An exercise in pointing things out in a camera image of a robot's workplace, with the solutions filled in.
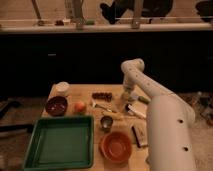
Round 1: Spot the grey towel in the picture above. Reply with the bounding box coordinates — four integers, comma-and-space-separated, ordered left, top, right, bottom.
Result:
128, 93, 138, 102

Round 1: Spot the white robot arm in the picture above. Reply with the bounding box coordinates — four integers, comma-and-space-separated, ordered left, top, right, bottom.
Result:
121, 58, 197, 171

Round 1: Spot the brown sausage toy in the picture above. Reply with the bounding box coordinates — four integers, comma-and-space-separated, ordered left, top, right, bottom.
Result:
92, 92, 112, 101

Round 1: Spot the silver metal cup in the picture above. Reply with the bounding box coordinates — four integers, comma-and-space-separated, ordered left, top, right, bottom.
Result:
100, 116, 113, 131

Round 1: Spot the black brush block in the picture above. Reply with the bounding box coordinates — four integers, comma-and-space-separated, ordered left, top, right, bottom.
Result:
132, 125, 148, 148

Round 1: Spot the orange fruit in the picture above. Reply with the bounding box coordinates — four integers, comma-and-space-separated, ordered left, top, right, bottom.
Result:
74, 101, 87, 113

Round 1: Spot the orange bowl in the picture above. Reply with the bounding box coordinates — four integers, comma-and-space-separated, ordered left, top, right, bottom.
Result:
99, 131, 132, 164

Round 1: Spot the white cup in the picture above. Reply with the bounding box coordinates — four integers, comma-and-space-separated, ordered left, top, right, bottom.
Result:
55, 82, 69, 97

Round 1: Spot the dark red bowl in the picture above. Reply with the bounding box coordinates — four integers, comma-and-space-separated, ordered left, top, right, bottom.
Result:
45, 96, 68, 116

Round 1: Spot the green plastic tray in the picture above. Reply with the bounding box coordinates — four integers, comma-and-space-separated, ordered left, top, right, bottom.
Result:
23, 116, 94, 171

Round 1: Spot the white handled utensil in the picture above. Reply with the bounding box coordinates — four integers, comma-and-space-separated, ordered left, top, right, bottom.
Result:
125, 104, 146, 119

